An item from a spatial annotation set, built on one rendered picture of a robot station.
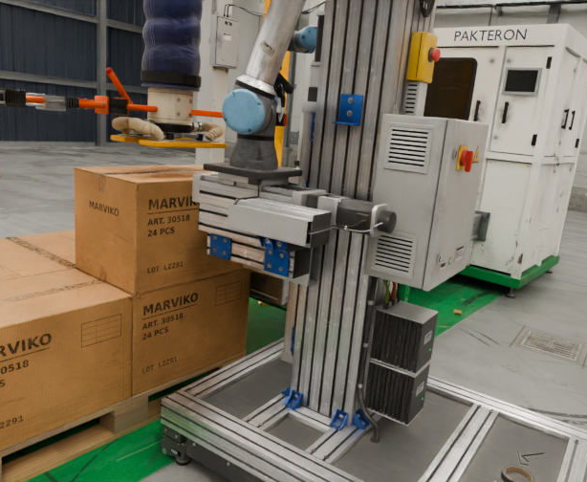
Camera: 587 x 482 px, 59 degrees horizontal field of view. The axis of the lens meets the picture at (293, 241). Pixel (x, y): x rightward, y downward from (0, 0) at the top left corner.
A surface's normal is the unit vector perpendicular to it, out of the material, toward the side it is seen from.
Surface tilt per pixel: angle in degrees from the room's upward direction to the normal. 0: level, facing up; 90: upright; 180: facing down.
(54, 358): 90
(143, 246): 90
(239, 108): 97
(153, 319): 90
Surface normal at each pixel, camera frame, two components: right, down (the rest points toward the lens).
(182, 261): 0.77, 0.21
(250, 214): -0.57, 0.14
